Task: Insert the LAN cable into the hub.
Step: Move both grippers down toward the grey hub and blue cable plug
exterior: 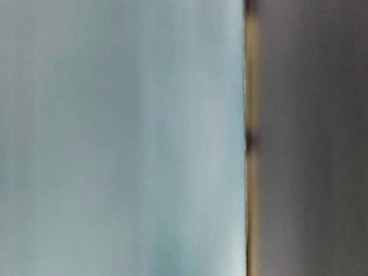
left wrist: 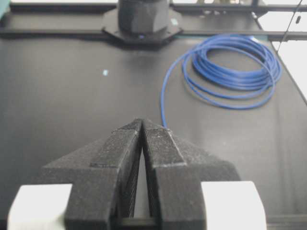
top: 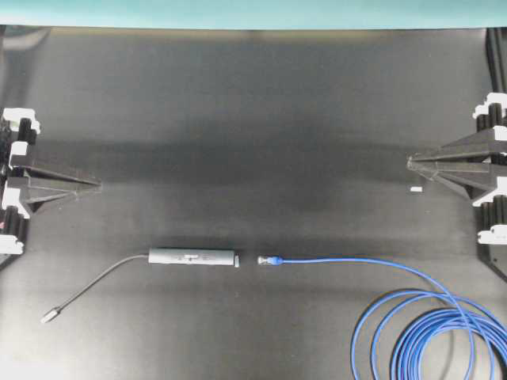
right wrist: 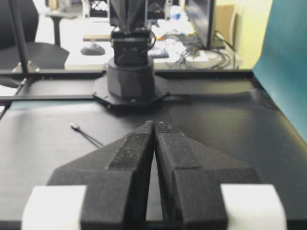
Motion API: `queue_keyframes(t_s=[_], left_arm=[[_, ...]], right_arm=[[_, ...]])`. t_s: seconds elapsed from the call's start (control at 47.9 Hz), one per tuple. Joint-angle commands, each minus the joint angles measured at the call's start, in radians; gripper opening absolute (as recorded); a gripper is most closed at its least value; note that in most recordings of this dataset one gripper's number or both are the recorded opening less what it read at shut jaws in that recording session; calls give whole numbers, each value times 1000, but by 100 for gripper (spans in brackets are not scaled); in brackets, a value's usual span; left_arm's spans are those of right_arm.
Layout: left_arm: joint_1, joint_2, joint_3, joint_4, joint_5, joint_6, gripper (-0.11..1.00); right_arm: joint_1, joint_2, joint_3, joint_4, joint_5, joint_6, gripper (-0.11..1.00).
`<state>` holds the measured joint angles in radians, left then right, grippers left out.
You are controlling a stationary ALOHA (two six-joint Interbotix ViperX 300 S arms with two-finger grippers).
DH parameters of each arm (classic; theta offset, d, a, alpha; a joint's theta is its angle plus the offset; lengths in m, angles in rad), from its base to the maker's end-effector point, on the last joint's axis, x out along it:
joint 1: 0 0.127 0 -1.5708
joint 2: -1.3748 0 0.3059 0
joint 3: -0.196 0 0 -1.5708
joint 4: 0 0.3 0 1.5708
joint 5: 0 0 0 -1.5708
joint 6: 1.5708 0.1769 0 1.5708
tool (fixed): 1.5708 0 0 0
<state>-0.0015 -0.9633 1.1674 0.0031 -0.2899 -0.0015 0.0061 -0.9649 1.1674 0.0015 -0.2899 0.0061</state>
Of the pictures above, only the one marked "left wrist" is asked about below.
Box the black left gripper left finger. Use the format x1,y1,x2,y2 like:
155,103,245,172
38,119,142,230

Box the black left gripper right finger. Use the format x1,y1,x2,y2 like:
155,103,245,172
142,119,241,230

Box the blue LAN cable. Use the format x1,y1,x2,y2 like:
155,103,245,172
160,33,282,127

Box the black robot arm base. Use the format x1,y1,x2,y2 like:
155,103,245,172
102,0,183,44

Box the black aluminium frame rail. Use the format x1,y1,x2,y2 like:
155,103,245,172
0,0,307,42

